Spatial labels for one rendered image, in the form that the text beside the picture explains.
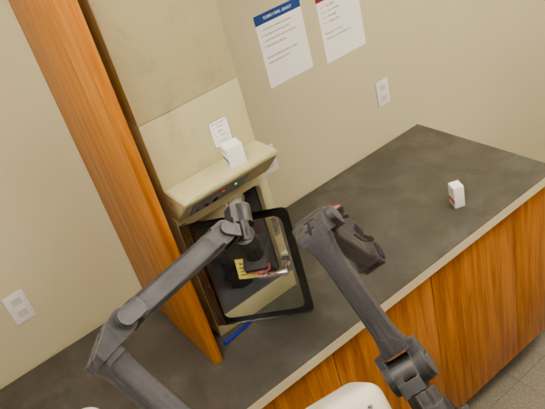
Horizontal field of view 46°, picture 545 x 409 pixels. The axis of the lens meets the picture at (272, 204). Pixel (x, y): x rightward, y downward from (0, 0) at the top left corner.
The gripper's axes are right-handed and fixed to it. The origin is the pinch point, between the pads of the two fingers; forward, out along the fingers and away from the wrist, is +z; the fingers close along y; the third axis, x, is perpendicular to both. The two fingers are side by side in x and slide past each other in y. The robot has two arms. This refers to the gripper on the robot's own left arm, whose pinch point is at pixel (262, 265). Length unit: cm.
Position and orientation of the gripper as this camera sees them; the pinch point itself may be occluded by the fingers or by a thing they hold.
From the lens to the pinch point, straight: 179.6
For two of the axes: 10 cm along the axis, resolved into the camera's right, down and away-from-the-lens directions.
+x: 9.7, -1.9, -1.5
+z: 2.3, 4.9, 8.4
